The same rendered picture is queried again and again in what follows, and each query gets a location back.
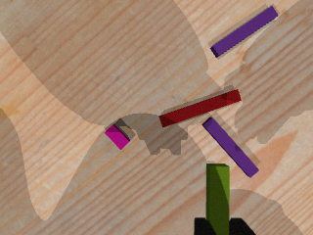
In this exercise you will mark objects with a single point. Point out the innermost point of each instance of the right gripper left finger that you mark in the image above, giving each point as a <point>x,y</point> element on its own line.
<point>203,227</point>

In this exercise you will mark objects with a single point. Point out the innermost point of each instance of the red rod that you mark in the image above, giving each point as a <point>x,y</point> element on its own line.
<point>201,108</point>

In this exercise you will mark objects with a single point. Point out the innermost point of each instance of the purple rod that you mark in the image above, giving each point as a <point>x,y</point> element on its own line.
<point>244,31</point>
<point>230,147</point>

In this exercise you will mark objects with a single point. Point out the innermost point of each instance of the lime green rod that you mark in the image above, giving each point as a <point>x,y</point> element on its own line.
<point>218,197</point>

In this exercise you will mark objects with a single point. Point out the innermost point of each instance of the magenta block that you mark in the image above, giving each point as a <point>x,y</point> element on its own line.
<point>117,136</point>

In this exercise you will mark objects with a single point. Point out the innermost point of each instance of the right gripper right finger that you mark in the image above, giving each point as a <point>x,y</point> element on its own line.
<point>237,226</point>

